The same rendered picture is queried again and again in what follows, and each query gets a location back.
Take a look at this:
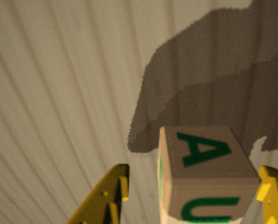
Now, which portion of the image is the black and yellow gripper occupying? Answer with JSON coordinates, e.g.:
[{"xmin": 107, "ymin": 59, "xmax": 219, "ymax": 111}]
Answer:
[{"xmin": 66, "ymin": 164, "xmax": 278, "ymax": 224}]

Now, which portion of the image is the tan block with green letter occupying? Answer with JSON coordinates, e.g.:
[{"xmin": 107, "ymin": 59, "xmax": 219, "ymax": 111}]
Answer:
[{"xmin": 157, "ymin": 126, "xmax": 262, "ymax": 224}]

